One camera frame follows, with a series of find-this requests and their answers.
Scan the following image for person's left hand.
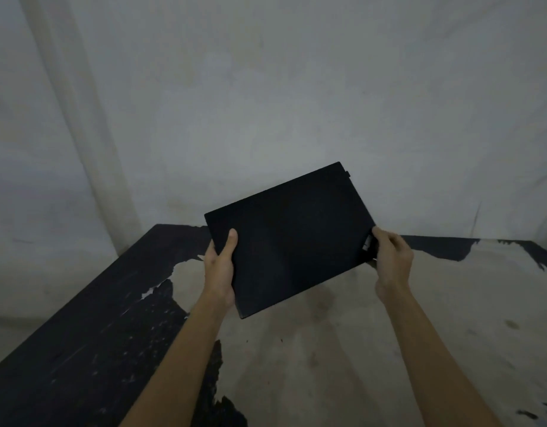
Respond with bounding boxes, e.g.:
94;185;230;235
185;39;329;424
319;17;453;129
203;228;238;310

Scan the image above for person's right hand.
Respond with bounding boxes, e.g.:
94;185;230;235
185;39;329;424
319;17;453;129
371;226;415;300

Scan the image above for black laptop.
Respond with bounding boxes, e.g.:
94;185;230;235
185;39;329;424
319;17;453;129
204;162;377;320

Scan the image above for person's right forearm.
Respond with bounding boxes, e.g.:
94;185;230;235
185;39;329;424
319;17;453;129
375;282;505;427

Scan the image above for person's left forearm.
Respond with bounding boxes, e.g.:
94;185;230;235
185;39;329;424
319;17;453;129
118;292;233;427

